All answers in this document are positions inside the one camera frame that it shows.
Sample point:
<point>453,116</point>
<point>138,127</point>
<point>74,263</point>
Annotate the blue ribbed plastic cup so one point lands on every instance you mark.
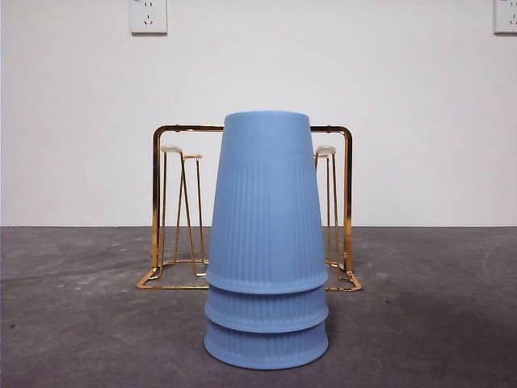
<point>266,307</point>
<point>266,194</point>
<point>266,345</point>

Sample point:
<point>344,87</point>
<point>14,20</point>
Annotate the white wall socket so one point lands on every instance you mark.
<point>148,18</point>
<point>506,18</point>

